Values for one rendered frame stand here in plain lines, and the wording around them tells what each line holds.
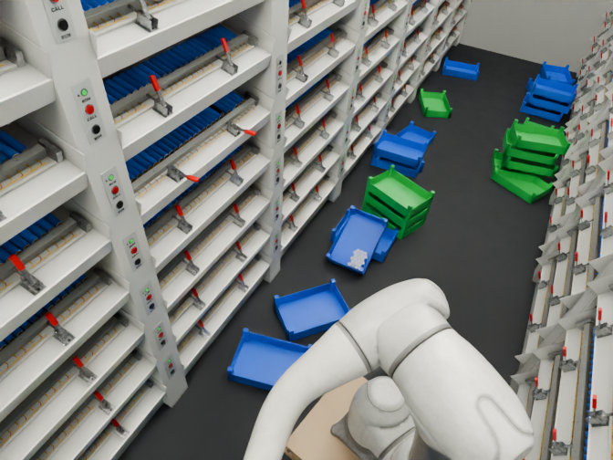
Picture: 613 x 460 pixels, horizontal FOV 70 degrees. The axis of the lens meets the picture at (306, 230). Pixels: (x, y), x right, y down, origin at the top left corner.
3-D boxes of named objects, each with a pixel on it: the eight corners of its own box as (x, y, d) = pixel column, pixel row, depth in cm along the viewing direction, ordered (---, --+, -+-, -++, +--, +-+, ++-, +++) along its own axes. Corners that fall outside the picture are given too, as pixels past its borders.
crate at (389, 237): (396, 239, 237) (399, 228, 232) (382, 263, 224) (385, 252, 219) (346, 218, 246) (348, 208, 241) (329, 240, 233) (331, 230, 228)
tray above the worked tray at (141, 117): (268, 67, 136) (279, 25, 125) (122, 164, 97) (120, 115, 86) (215, 33, 138) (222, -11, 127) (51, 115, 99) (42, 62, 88)
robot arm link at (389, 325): (330, 306, 74) (379, 371, 66) (415, 249, 77) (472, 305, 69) (340, 336, 84) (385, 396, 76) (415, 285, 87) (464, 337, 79)
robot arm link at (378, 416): (377, 389, 142) (390, 354, 126) (414, 440, 131) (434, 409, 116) (336, 413, 135) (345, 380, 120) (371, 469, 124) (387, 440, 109)
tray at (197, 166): (268, 122, 150) (275, 99, 142) (140, 227, 111) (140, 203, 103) (221, 91, 152) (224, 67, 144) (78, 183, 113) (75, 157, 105)
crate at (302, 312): (332, 288, 211) (334, 277, 205) (350, 322, 198) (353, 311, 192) (273, 306, 201) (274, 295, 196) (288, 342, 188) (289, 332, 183)
